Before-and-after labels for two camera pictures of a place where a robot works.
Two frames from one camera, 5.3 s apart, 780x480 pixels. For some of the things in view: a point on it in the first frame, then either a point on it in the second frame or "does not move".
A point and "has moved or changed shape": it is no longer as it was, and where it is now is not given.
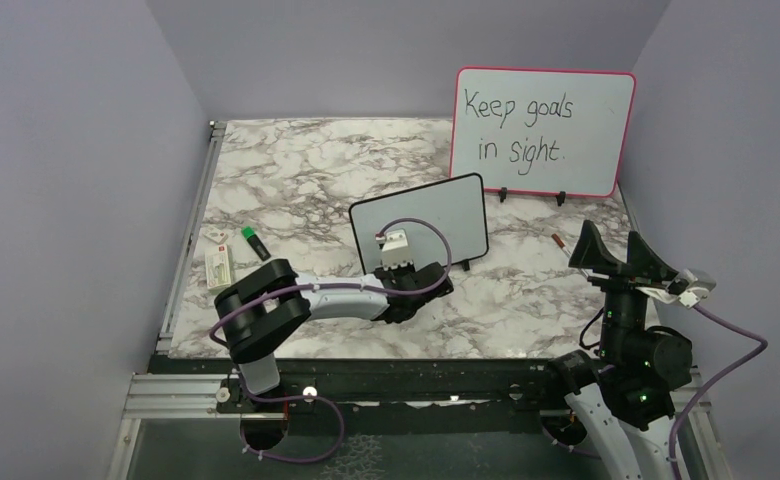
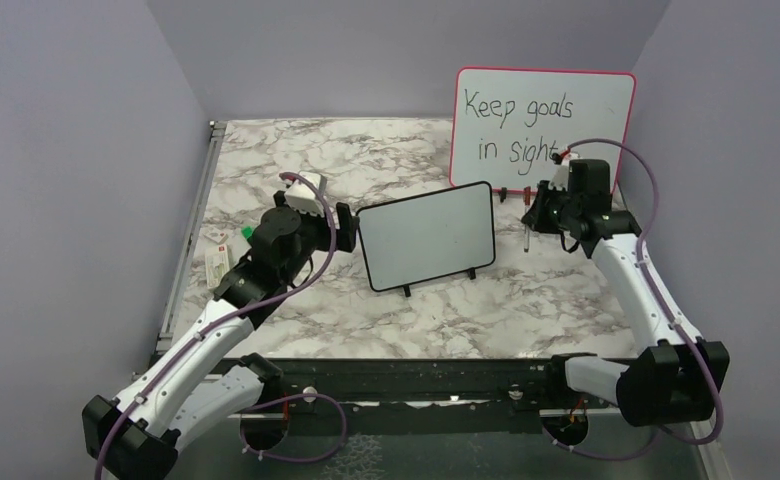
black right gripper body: x=626 y=291 -> x=553 y=210
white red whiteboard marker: x=562 y=246 -> x=527 y=204
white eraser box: x=218 y=267 does not move
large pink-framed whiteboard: x=542 y=131 does not move
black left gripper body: x=400 y=271 -> x=342 y=234
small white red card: x=215 y=235 does not move
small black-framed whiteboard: x=457 y=205 has moved or changed shape
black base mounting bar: x=377 y=393 does not move
